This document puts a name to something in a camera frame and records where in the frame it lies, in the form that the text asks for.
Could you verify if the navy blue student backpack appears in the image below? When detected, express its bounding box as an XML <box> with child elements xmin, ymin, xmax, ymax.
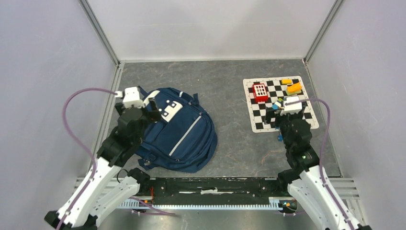
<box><xmin>136</xmin><ymin>87</ymin><xmax>218</xmax><ymax>173</ymax></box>

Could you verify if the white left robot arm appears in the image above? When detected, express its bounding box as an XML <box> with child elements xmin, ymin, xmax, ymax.
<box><xmin>44</xmin><ymin>98</ymin><xmax>160</xmax><ymax>230</ymax></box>

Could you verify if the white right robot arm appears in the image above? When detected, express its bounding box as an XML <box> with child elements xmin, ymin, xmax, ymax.
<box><xmin>264</xmin><ymin>100</ymin><xmax>371</xmax><ymax>230</ymax></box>

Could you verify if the pile of coloured toy blocks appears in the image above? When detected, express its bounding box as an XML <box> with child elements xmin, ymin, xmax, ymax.
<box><xmin>271</xmin><ymin>98</ymin><xmax>284</xmax><ymax>110</ymax></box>

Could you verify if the orange curved toy block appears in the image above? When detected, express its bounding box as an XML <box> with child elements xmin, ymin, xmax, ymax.
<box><xmin>286</xmin><ymin>82</ymin><xmax>302</xmax><ymax>95</ymax></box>

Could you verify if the checkered chessboard mat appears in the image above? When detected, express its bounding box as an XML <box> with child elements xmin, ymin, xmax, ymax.
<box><xmin>243</xmin><ymin>76</ymin><xmax>308</xmax><ymax>133</ymax></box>

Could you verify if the red window toy block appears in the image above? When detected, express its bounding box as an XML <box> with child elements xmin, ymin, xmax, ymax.
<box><xmin>252</xmin><ymin>83</ymin><xmax>269</xmax><ymax>103</ymax></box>

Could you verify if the yellow flat toy block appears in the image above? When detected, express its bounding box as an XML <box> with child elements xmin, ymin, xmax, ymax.
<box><xmin>281</xmin><ymin>79</ymin><xmax>293</xmax><ymax>85</ymax></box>

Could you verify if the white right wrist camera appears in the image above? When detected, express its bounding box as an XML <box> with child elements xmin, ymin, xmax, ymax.
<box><xmin>280</xmin><ymin>96</ymin><xmax>303</xmax><ymax>115</ymax></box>

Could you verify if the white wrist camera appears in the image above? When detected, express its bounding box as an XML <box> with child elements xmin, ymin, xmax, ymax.
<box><xmin>122</xmin><ymin>87</ymin><xmax>145</xmax><ymax>109</ymax></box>
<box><xmin>280</xmin><ymin>96</ymin><xmax>303</xmax><ymax>115</ymax></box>

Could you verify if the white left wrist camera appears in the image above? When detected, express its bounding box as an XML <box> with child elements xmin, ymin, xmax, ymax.
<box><xmin>122</xmin><ymin>87</ymin><xmax>145</xmax><ymax>109</ymax></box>

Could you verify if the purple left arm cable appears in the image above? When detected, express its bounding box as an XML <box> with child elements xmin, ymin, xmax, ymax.
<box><xmin>55</xmin><ymin>88</ymin><xmax>177</xmax><ymax>230</ymax></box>

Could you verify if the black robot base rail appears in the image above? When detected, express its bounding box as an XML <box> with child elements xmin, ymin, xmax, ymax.
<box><xmin>134</xmin><ymin>177</ymin><xmax>293</xmax><ymax>206</ymax></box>

